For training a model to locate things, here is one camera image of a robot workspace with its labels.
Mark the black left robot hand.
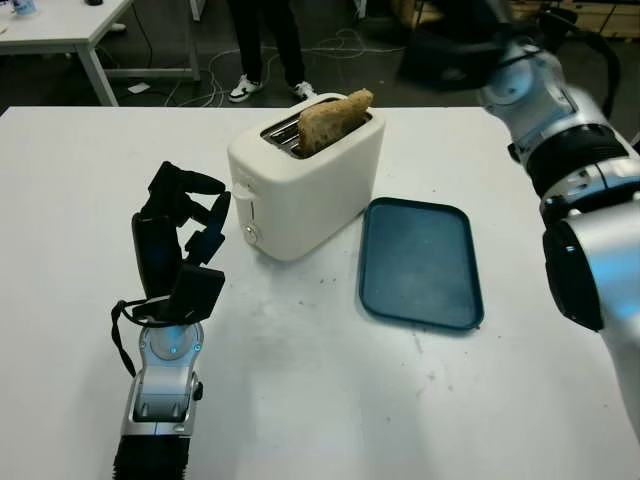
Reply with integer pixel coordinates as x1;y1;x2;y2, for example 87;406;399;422
130;160;232;307

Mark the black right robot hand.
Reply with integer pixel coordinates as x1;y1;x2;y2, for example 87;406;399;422
397;0;509;94

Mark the toasted brown bread slice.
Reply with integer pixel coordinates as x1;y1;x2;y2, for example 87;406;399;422
296;88;375;156

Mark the cream white toaster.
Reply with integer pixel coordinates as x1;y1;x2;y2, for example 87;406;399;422
227;92;387;263

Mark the dark teal plastic tray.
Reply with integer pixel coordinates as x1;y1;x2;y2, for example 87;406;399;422
356;196;485;332

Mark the standing person in black clothes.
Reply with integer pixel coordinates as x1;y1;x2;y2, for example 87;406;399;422
230;0;317;104

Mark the white office table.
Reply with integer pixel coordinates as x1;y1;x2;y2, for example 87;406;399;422
0;0;201;108

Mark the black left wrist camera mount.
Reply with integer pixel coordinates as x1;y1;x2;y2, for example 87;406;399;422
158;263;226;324

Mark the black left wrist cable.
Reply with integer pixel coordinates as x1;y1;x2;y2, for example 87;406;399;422
110;298;174;379

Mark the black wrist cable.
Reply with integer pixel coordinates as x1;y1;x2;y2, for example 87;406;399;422
538;8;622;117
110;298;174;379

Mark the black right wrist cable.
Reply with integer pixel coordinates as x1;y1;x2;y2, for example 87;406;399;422
538;8;622;117

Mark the white floor cable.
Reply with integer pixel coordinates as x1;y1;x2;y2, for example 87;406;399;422
164;27;407;107

